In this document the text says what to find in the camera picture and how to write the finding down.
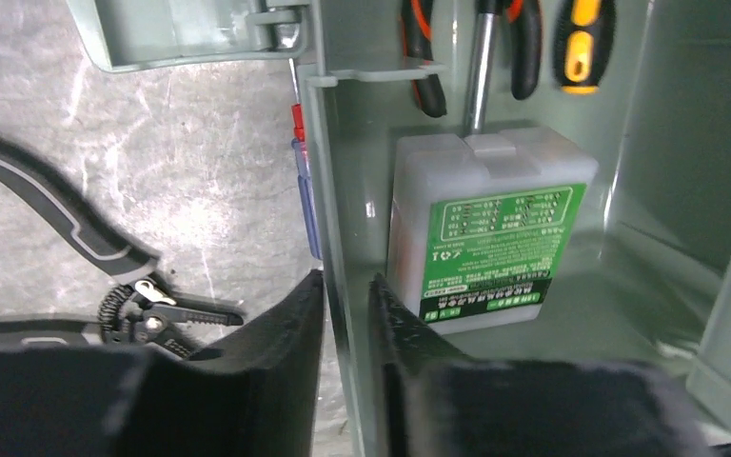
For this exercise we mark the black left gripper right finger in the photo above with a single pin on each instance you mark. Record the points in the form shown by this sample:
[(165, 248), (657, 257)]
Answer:
[(434, 400)]

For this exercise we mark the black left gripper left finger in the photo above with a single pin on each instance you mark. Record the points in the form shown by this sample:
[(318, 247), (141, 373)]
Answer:
[(251, 393)]

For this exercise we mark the green label screwdriver bit box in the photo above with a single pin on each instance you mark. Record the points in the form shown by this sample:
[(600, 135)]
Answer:
[(479, 224)]

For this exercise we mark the green toolbox base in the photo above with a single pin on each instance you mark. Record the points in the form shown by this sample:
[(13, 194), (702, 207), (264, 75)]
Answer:
[(647, 271)]

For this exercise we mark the green toolbox latch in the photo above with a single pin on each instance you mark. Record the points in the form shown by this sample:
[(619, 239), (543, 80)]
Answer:
[(122, 36)]

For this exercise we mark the orange black needle-nose pliers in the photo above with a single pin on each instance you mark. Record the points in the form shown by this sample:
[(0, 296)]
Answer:
[(428, 57)]

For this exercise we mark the yellow black handle hammer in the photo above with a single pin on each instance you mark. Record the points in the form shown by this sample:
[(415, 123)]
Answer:
[(581, 49)]

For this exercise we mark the black yellow pliers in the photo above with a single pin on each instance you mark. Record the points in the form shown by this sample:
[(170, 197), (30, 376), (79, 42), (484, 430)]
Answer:
[(141, 309)]

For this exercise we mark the blue red small screwdriver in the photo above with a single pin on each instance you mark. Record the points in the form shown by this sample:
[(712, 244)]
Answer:
[(298, 144)]

